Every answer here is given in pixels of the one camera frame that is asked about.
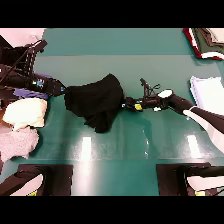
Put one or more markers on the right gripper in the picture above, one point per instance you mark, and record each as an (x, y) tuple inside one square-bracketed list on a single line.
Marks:
[(134, 104)]

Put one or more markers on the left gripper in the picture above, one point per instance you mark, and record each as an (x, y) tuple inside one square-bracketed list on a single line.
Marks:
[(53, 86)]

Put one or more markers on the black shirt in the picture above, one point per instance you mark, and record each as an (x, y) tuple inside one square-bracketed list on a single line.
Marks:
[(96, 100)]

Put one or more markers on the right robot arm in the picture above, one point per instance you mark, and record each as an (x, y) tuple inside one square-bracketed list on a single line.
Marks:
[(203, 115)]

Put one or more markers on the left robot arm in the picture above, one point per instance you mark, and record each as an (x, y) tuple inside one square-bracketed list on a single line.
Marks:
[(16, 81)]

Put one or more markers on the cream garment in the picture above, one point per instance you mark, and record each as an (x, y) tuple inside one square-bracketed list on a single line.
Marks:
[(25, 113)]

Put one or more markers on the black garment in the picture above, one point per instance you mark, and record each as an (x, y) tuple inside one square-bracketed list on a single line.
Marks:
[(10, 56)]

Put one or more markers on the pale pink fluffy garment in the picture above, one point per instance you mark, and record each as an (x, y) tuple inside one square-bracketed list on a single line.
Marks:
[(16, 143)]

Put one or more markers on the white garment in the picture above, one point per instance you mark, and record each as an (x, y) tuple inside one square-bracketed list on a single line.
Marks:
[(210, 95)]

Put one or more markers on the red garment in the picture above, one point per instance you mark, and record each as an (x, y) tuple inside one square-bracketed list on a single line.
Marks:
[(191, 41)]

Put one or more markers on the dark green garment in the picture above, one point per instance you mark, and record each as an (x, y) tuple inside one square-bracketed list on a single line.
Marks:
[(210, 45)]

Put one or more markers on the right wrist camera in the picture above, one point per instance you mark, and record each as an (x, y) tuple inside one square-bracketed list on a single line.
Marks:
[(148, 88)]

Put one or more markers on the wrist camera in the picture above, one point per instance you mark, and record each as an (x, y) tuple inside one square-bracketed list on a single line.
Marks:
[(33, 56), (148, 88)]

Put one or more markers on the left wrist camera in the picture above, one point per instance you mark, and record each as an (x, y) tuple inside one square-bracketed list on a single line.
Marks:
[(33, 56)]

